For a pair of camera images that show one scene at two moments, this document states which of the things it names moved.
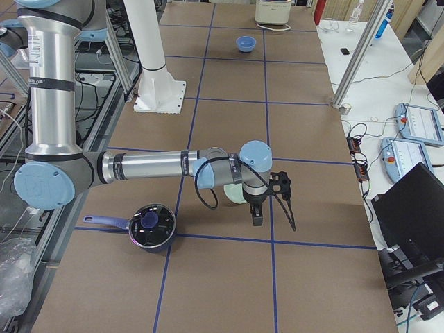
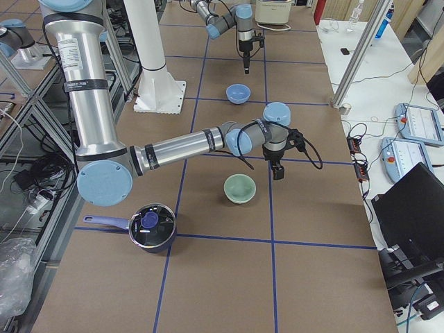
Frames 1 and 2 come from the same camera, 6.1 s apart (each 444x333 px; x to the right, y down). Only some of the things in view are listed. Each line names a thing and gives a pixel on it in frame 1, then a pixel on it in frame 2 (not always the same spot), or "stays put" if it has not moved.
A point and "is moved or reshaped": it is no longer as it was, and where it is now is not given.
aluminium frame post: x=361 y=53 stays put
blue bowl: x=245 y=43 is moved or reshaped
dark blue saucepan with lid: x=152 y=227 stays put
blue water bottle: x=387 y=19 stays put
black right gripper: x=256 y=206 -> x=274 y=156
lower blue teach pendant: x=398 y=156 stays put
